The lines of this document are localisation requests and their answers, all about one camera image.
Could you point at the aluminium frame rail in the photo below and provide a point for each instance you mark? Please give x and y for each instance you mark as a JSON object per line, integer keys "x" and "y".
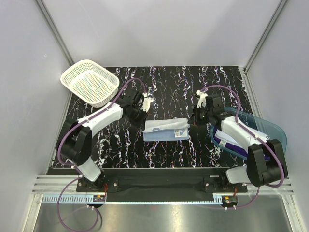
{"x": 63, "y": 189}

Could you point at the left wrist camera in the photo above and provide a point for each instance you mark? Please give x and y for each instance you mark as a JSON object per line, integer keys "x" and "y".
{"x": 137, "y": 100}

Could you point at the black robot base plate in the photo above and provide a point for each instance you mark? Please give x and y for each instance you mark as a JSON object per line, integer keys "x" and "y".
{"x": 209, "y": 180}

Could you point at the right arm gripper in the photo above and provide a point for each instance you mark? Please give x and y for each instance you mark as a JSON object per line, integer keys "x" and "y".
{"x": 194, "y": 118}

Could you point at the purple microfiber towel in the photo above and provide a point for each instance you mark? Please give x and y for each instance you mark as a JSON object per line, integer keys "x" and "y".
{"x": 232, "y": 149}

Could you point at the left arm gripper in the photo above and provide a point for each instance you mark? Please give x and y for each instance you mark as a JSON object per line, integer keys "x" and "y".
{"x": 140, "y": 124}

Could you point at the light blue towel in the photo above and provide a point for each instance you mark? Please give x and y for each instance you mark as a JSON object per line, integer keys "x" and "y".
{"x": 176, "y": 129}

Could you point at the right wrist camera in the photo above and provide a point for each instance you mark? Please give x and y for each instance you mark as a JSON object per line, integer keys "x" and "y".
{"x": 211, "y": 104}

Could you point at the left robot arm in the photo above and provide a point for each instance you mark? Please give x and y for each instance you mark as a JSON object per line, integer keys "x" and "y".
{"x": 75, "y": 140}

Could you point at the blue transparent plastic tray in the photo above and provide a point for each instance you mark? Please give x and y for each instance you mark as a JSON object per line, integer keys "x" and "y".
{"x": 259, "y": 124}

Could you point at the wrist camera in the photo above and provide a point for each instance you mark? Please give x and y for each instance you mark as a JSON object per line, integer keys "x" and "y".
{"x": 211, "y": 104}
{"x": 137, "y": 100}

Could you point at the white towel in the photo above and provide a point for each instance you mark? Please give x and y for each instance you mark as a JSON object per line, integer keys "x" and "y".
{"x": 228, "y": 139}

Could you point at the white perforated laundry basket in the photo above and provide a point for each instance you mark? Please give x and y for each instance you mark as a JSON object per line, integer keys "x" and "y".
{"x": 90, "y": 82}

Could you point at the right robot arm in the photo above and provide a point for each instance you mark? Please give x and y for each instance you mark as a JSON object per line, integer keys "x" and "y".
{"x": 265, "y": 165}

